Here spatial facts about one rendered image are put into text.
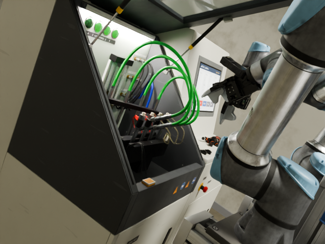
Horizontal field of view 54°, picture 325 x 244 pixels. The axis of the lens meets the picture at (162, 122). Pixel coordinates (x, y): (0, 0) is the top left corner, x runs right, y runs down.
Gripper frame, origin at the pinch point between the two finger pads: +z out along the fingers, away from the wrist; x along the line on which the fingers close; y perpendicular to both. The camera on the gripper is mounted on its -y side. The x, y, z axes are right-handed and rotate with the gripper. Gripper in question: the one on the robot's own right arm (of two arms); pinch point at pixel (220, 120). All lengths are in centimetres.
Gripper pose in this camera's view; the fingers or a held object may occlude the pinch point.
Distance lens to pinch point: 139.0
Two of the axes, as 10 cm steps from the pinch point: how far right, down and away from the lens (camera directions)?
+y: 8.0, 4.4, -4.0
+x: 4.5, -0.1, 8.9
